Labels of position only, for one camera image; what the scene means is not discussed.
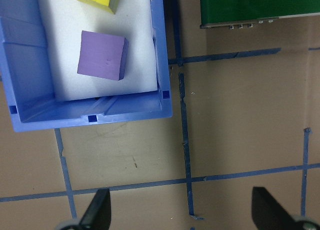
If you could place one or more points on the purple block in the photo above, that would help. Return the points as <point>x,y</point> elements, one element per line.
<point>101,55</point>

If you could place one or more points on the white foam pad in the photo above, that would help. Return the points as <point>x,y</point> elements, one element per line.
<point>140,65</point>

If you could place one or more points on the blue plastic storage bin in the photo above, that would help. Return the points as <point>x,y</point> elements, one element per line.
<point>32,65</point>

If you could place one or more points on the green conveyor belt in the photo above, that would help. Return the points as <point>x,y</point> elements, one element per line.
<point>250,5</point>

